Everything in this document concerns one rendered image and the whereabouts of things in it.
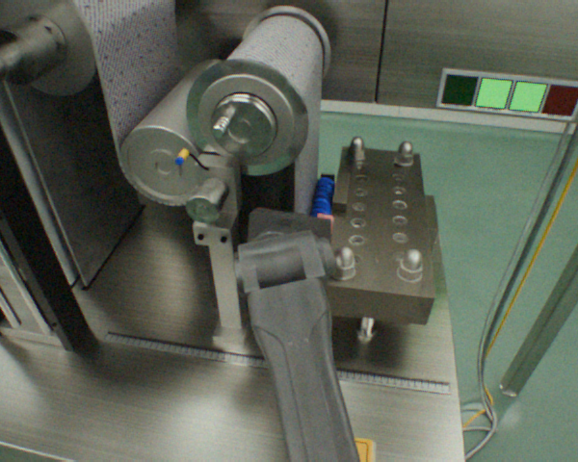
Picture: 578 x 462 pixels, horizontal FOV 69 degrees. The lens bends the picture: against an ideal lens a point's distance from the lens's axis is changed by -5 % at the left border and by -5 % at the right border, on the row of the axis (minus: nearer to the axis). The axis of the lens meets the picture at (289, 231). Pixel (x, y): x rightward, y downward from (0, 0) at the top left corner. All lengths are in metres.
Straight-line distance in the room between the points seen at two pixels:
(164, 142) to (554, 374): 1.75
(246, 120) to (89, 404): 0.46
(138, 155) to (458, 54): 0.55
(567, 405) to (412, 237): 1.35
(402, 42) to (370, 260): 0.38
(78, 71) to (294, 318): 0.42
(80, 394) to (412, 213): 0.59
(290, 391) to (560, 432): 1.62
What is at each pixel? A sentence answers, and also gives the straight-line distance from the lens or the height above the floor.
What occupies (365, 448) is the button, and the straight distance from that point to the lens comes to 0.62.
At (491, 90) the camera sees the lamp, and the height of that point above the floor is 1.19.
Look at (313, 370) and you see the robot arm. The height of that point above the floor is 1.21.
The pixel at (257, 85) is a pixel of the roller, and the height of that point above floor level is 1.30.
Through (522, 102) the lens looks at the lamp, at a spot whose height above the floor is 1.17.
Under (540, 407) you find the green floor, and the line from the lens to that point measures 1.91.
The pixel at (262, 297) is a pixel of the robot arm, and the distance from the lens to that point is 0.35.
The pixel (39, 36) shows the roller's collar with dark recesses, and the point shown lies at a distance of 0.58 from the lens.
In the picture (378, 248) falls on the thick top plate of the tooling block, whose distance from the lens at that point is 0.69.
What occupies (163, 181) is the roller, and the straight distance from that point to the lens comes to 0.63.
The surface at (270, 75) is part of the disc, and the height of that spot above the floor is 1.31.
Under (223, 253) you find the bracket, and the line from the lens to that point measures 0.61.
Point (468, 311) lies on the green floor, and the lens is 2.08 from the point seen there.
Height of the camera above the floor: 1.48
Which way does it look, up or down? 40 degrees down
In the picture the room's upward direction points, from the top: straight up
